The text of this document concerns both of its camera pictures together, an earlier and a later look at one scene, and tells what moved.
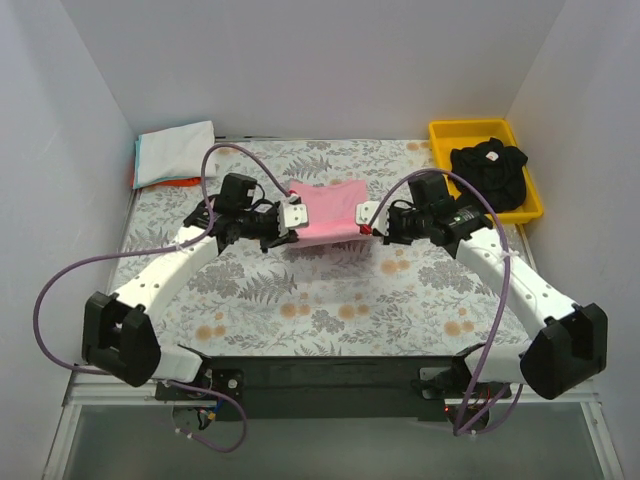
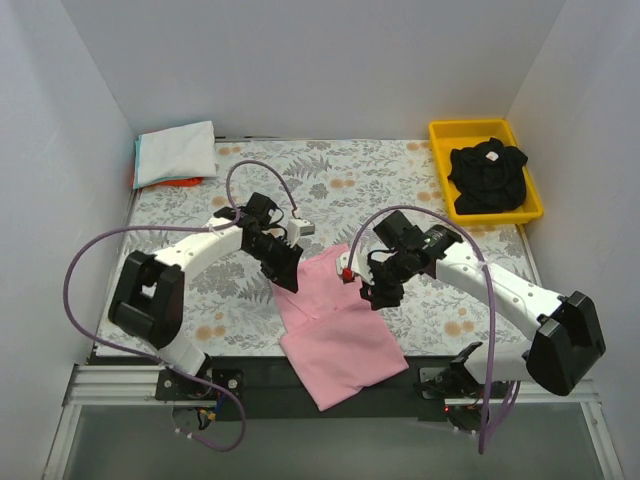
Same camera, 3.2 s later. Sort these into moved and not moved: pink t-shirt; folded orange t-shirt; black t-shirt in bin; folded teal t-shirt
Moved: pink t-shirt
Not moved: folded orange t-shirt; black t-shirt in bin; folded teal t-shirt
